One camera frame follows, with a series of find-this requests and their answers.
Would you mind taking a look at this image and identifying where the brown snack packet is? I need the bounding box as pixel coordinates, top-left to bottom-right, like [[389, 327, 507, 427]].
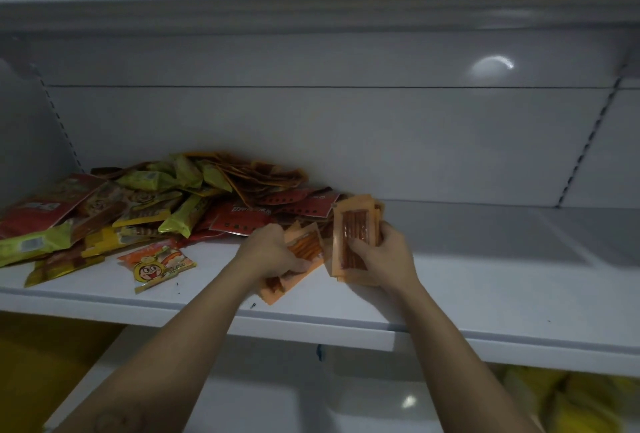
[[69, 184, 132, 244]]

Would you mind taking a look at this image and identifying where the person's left forearm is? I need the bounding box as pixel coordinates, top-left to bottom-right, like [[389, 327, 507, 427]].
[[52, 254, 273, 433]]

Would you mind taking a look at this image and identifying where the person's left hand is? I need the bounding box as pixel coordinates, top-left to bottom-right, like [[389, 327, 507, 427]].
[[235, 223, 314, 293]]

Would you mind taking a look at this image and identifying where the pile of yellow-green snack packets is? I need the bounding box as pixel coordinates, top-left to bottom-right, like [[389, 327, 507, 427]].
[[0, 154, 234, 289]]

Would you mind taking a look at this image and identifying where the stack of orange clear-window packets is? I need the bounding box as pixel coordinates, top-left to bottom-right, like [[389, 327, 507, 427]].
[[329, 194, 386, 286]]

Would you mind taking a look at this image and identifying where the row of yellow bags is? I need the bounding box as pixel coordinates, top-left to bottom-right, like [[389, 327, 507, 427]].
[[500, 364, 640, 433]]

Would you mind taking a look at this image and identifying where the person's right forearm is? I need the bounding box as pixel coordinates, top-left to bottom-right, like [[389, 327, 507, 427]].
[[387, 279, 543, 433]]

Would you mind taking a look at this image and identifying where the heap of thin orange packets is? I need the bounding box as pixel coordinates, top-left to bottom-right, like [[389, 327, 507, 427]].
[[186, 150, 309, 204]]

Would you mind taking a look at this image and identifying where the large red snack bag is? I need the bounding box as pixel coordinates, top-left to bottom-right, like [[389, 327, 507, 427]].
[[0, 174, 107, 240]]

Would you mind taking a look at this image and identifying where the orange strip snack packet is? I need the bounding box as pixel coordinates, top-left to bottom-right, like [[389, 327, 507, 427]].
[[258, 222, 327, 307]]

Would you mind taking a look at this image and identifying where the white metal shelf board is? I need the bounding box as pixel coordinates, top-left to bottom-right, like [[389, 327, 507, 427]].
[[0, 199, 640, 378]]

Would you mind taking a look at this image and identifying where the person's right hand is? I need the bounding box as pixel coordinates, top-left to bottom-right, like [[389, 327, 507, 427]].
[[345, 221, 422, 294]]

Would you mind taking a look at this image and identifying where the white lower shelf board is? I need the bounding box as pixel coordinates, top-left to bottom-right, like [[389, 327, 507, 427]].
[[44, 325, 506, 433]]

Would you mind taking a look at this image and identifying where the slotted metal shelf upright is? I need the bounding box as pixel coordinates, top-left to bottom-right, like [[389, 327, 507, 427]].
[[556, 61, 629, 209], [29, 63, 85, 174]]

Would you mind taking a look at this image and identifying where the white shelf back panel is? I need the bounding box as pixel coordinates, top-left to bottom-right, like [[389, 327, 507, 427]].
[[30, 32, 621, 205]]

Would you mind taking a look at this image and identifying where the orange cartoon-face snack packet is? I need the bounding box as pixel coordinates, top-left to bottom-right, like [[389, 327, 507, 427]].
[[117, 243, 197, 295]]

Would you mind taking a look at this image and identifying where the red flat packet with holes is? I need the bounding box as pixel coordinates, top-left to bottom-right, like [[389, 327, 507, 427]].
[[209, 200, 274, 238], [274, 188, 342, 219]]

